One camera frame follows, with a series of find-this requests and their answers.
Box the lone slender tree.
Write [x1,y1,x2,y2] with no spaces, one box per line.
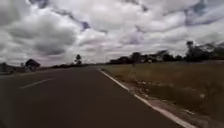
[74,53,83,66]

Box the row of distant trees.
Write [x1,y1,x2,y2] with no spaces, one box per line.
[107,40,224,65]

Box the dark bushy tree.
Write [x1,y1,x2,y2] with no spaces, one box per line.
[24,58,42,71]

